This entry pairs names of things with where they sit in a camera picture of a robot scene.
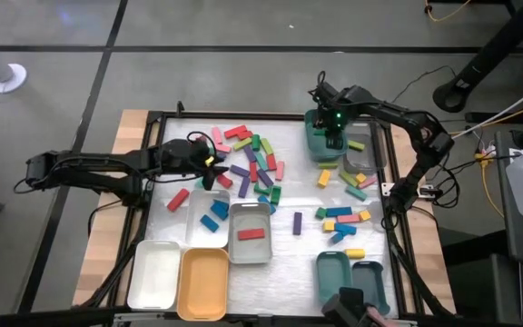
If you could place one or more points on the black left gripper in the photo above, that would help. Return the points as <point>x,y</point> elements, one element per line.
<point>200,156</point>

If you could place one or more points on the black device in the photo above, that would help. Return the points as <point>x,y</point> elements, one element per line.
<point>348,302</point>

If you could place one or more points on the pink wooden block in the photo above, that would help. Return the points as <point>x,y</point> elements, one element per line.
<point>279,170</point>
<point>222,148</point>
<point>369,182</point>
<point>216,135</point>
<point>348,218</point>

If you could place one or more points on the power strip with plugs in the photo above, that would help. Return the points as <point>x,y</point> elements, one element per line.
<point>484,156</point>

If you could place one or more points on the black side desk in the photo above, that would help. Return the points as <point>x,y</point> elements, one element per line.
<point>479,281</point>

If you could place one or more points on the light grey plastic bin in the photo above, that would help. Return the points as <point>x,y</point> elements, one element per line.
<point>250,252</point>

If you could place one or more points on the purple wooden block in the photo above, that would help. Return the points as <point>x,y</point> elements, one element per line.
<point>249,153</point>
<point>239,171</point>
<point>265,178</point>
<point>243,186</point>
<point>297,223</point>
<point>221,155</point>

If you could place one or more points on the person's hand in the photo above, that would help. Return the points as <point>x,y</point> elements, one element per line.
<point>377,319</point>

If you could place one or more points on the lime wooden block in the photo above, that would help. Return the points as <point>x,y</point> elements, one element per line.
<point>328,165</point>
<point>356,145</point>
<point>242,144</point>
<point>348,178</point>
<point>266,145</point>

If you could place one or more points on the white plastic bin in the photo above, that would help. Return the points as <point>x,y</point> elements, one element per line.
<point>198,238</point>
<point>152,277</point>

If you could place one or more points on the teal wooden block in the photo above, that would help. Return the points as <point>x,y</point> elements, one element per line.
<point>199,182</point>
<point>261,160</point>
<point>356,192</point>

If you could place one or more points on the green cube block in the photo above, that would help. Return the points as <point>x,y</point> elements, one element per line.
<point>320,213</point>

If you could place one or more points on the green wooden block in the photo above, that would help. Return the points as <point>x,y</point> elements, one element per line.
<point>319,132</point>
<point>275,194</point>
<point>255,142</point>
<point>261,189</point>

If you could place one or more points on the yellow wooden block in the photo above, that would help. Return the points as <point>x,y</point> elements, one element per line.
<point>355,253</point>
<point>323,178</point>

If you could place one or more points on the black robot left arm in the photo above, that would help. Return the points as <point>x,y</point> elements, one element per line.
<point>98,170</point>

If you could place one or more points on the dark teal plastic bin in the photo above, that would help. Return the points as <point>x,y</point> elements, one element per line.
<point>368,281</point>

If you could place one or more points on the grey translucent plastic bin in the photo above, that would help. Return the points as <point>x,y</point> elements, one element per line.
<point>361,159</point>

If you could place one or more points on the white metal bracket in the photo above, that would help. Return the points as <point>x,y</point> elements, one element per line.
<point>387,188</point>

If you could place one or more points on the red wooden block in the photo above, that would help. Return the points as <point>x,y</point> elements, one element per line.
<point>253,171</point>
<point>271,162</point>
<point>224,181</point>
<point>233,132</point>
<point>245,135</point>

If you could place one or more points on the orange plastic bin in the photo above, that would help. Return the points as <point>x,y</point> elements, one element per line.
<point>202,286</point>

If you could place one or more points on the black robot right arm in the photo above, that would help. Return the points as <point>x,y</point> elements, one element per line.
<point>397,113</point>

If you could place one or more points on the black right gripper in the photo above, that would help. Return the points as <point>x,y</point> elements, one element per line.
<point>334,120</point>

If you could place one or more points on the black frame corner bracket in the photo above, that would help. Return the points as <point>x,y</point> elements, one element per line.
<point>180,108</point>

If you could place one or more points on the wooden table side board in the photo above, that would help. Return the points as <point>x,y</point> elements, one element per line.
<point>107,218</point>
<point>425,254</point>

